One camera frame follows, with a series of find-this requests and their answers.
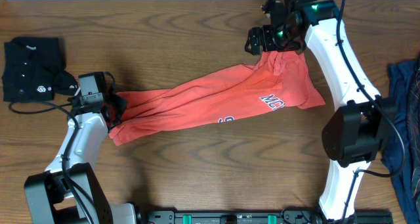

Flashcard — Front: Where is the red printed t-shirt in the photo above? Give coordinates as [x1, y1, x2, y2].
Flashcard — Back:
[109, 51, 325, 145]

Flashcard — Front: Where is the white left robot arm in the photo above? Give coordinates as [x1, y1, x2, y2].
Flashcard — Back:
[24, 93, 137, 223]

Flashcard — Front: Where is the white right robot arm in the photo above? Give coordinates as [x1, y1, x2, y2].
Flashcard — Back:
[245, 0, 396, 223]

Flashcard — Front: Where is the folded black polo shirt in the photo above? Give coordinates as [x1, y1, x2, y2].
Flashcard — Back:
[1, 37, 79, 102]

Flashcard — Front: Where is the dark blue garment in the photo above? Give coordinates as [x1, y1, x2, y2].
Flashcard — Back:
[382, 59, 419, 223]

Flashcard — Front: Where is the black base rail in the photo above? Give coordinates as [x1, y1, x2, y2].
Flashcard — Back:
[145, 208, 394, 224]

